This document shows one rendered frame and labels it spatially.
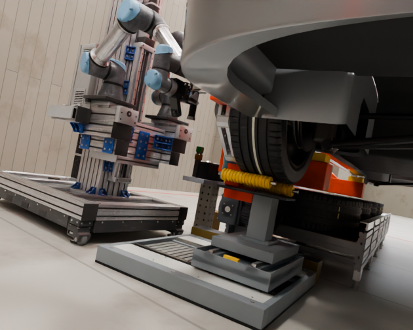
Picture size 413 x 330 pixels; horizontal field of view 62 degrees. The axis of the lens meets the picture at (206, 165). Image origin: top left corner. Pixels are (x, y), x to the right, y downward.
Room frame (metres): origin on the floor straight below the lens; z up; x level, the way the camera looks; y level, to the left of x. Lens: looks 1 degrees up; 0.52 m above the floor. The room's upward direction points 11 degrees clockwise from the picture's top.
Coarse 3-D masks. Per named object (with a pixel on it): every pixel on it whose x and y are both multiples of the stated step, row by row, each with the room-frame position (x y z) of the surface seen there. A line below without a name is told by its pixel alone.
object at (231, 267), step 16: (208, 256) 1.48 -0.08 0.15; (224, 256) 1.44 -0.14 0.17; (240, 256) 1.62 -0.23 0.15; (224, 272) 1.44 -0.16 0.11; (240, 272) 1.40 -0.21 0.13; (256, 272) 1.37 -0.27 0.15; (272, 272) 1.35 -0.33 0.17; (288, 272) 1.56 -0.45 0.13; (256, 288) 1.36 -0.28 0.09; (272, 288) 1.38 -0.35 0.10
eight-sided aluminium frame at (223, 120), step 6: (222, 108) 1.54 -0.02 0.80; (228, 108) 1.52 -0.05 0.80; (222, 114) 1.55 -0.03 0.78; (228, 114) 1.52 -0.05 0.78; (216, 120) 1.55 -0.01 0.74; (222, 120) 1.53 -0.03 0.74; (228, 120) 1.52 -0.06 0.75; (216, 126) 1.57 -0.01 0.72; (222, 126) 1.55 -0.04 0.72; (228, 126) 1.53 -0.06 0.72; (222, 132) 1.58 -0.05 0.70; (228, 132) 1.55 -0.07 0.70; (222, 138) 1.60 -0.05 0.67; (228, 138) 1.58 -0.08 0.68; (222, 144) 1.62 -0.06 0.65; (228, 144) 1.65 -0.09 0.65; (228, 150) 1.67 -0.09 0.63; (228, 156) 1.66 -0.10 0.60
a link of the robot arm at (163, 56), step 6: (156, 48) 1.46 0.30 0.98; (162, 48) 1.45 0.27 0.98; (168, 48) 1.45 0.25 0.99; (156, 54) 1.45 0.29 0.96; (162, 54) 1.45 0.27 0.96; (168, 54) 1.46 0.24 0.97; (156, 60) 1.45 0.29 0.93; (162, 60) 1.45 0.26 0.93; (168, 60) 1.46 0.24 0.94; (174, 60) 1.48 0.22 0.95; (156, 66) 1.45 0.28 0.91; (162, 66) 1.45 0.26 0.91; (168, 66) 1.47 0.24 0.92; (174, 66) 1.49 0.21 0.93; (168, 72) 1.48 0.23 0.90; (174, 72) 1.52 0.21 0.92
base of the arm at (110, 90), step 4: (104, 84) 2.00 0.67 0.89; (108, 84) 1.99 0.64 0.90; (112, 84) 1.99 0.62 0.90; (116, 84) 2.00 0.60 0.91; (120, 84) 2.02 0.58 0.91; (100, 88) 2.02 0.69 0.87; (104, 88) 1.99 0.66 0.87; (108, 88) 1.98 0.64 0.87; (112, 88) 1.99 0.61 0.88; (116, 88) 2.00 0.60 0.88; (120, 88) 2.02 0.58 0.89; (100, 92) 1.99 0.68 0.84; (104, 92) 1.98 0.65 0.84; (108, 92) 1.98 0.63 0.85; (112, 92) 1.98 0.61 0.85; (116, 92) 1.99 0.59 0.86; (120, 92) 2.02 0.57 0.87; (112, 96) 1.98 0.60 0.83; (116, 96) 1.99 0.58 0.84; (120, 96) 2.01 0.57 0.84
